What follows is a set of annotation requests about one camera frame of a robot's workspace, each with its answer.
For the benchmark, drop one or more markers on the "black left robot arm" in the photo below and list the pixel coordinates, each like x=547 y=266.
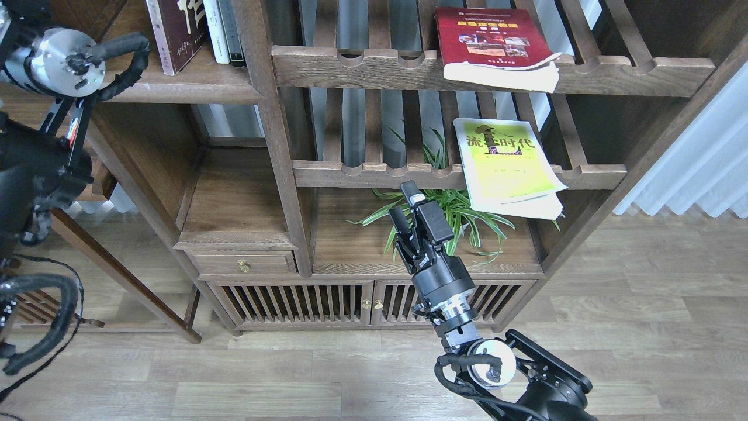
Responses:
x=48 y=168

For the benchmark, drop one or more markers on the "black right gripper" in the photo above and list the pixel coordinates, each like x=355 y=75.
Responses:
x=436 y=276

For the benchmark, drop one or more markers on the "dark green upright book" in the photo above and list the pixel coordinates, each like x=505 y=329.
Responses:
x=235 y=51

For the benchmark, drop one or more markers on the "maroon book white characters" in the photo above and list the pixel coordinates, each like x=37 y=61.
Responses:
x=180 y=29

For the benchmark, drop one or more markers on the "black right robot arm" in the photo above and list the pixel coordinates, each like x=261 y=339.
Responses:
x=510 y=379

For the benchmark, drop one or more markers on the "white curtain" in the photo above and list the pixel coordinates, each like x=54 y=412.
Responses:
x=706 y=167

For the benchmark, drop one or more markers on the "red book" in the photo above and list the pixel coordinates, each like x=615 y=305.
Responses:
x=500 y=48

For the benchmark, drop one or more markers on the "white upright book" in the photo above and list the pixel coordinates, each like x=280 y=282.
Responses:
x=216 y=32

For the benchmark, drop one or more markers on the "dark wooden bookshelf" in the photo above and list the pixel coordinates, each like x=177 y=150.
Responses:
x=263 y=163

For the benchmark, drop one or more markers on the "yellow-green book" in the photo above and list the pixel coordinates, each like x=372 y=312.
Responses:
x=506 y=170

